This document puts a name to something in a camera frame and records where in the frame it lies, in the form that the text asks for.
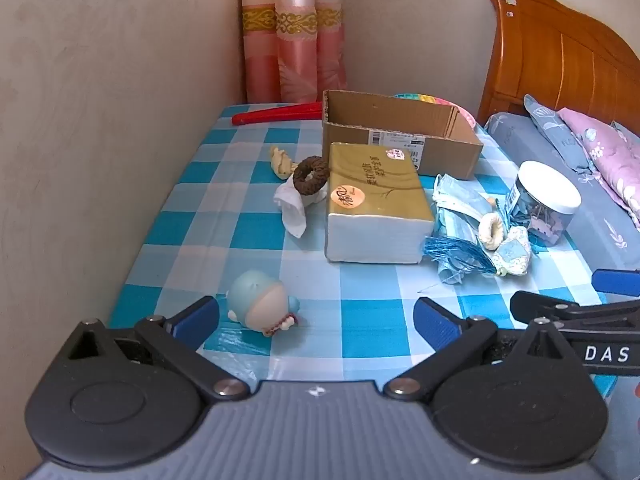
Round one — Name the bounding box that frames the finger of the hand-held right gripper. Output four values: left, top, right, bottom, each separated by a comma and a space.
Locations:
591, 269, 640, 297
510, 290, 640, 333

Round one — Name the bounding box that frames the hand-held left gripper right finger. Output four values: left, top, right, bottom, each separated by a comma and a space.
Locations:
382, 296, 587, 404

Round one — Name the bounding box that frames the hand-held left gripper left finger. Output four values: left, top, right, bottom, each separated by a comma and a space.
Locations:
64, 296, 251, 402

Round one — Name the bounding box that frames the blue fabric sachet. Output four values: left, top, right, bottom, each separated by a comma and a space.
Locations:
492, 225, 532, 277

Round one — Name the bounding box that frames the light blue toy figure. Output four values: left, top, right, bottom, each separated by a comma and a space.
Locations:
226, 269, 301, 337

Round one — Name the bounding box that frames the blue tassel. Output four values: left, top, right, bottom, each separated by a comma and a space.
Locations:
424, 236, 501, 277

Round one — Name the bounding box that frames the cream hair scrunchie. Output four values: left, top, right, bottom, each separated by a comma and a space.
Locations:
479, 212, 507, 251

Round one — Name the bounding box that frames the gold tissue pack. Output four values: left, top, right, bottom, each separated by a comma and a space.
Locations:
324, 142, 436, 265

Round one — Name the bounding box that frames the cardboard box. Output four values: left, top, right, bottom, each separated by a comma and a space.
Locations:
321, 89, 485, 181

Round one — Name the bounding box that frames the brown hair scrunchie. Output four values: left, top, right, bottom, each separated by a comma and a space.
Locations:
292, 156, 330, 196

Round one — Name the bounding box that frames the beige sock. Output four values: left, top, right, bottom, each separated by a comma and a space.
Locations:
270, 146, 297, 181

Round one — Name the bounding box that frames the blue-grey bed sheet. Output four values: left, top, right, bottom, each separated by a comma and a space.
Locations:
484, 112, 640, 271

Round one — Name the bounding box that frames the blue checkered tablecloth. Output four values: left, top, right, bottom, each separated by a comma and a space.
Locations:
107, 102, 621, 401

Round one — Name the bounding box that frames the clear jar with white lid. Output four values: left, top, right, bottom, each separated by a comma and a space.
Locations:
505, 160, 583, 247

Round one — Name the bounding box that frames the pink floral pillow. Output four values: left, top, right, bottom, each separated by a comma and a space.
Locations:
557, 107, 640, 231

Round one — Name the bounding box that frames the red folding fan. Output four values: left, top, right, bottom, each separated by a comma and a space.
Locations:
231, 101, 323, 127

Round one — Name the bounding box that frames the rainbow bubble pop toy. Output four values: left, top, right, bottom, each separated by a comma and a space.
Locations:
392, 92, 478, 128

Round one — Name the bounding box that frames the wooden headboard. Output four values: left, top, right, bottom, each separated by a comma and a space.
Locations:
477, 0, 640, 133

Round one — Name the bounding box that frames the pink curtain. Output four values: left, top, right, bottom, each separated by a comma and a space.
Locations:
240, 0, 348, 106

